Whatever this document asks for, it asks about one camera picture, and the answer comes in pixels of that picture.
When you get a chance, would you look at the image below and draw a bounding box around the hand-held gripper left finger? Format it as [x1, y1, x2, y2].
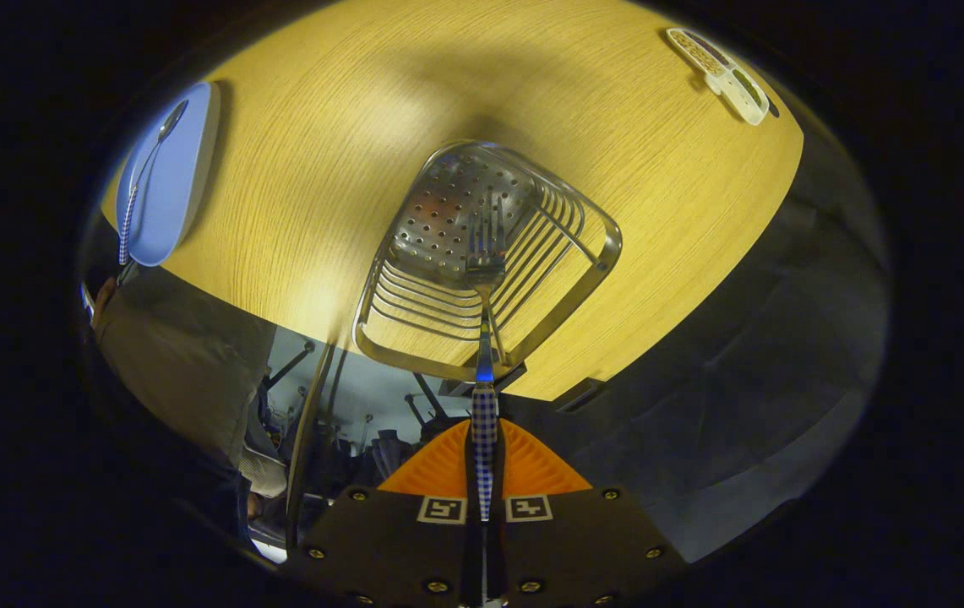
[283, 420, 482, 608]

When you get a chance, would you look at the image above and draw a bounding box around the fork with blue checked handle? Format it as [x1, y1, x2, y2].
[465, 193, 509, 524]

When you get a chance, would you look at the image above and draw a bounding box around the metal table leg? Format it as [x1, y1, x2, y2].
[286, 338, 339, 550]

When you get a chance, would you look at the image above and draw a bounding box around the spoon with blue checked handle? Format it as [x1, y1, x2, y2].
[117, 99, 190, 268]

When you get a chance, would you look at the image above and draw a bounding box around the black backdrop cloth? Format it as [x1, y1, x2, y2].
[498, 127, 890, 562]

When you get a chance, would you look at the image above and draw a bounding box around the white divided seasoning tray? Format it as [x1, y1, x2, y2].
[666, 27, 771, 127]

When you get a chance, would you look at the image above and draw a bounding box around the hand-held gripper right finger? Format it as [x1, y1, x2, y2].
[486, 418, 689, 608]

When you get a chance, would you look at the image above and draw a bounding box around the metal wire drainer rack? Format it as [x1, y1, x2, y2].
[352, 139, 624, 383]

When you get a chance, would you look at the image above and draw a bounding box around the blue round plate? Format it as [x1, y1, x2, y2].
[116, 81, 221, 268]

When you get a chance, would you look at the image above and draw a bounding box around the person's beige trouser leg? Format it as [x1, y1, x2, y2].
[95, 266, 280, 474]

